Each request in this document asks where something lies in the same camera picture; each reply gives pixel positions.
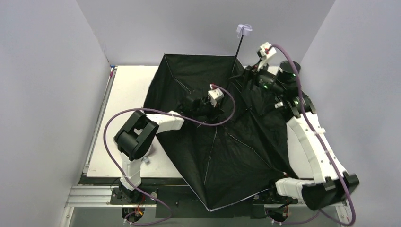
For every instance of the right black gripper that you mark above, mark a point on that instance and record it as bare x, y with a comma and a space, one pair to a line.
253, 74

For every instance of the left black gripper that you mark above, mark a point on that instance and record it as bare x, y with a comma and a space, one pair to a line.
204, 104

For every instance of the lavender folding umbrella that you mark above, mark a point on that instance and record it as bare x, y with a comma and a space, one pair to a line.
236, 154

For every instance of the pink umbrella case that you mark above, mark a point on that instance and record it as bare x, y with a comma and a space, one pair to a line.
151, 151

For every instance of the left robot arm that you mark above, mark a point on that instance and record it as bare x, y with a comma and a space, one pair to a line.
135, 137

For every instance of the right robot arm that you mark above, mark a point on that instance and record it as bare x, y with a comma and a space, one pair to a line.
329, 182

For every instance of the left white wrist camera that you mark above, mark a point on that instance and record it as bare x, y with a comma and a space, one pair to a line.
215, 96

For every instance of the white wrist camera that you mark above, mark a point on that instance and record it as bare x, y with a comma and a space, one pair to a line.
265, 52
215, 96

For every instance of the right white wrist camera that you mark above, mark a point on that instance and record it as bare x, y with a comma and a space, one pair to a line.
265, 52

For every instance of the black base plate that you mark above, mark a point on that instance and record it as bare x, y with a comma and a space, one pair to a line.
262, 205

